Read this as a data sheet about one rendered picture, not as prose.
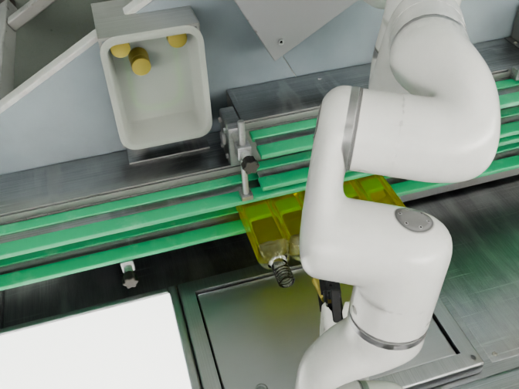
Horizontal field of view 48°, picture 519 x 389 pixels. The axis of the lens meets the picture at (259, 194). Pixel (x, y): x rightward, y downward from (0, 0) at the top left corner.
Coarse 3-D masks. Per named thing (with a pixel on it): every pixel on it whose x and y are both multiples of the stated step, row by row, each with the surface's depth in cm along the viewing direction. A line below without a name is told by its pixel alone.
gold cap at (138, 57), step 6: (138, 48) 103; (132, 54) 102; (138, 54) 101; (144, 54) 102; (132, 60) 101; (138, 60) 100; (144, 60) 100; (132, 66) 100; (138, 66) 101; (144, 66) 101; (150, 66) 101; (138, 72) 101; (144, 72) 102
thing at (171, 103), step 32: (160, 32) 95; (192, 32) 97; (128, 64) 105; (160, 64) 106; (192, 64) 106; (128, 96) 109; (160, 96) 111; (192, 96) 113; (128, 128) 110; (160, 128) 111; (192, 128) 111
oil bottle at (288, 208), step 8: (296, 192) 110; (272, 200) 109; (280, 200) 109; (288, 200) 109; (296, 200) 109; (280, 208) 107; (288, 208) 107; (296, 208) 107; (280, 216) 106; (288, 216) 105; (296, 216) 105; (288, 224) 104; (296, 224) 104; (288, 232) 103; (296, 232) 102; (296, 240) 101; (296, 248) 101; (296, 256) 102
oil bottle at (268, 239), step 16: (240, 208) 110; (256, 208) 107; (272, 208) 107; (256, 224) 104; (272, 224) 104; (256, 240) 102; (272, 240) 101; (288, 240) 102; (256, 256) 104; (272, 256) 100; (288, 256) 101
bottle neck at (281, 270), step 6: (276, 258) 100; (282, 258) 100; (270, 264) 100; (276, 264) 99; (282, 264) 99; (276, 270) 98; (282, 270) 98; (288, 270) 98; (276, 276) 98; (282, 276) 97; (288, 276) 97; (282, 282) 98; (288, 282) 98
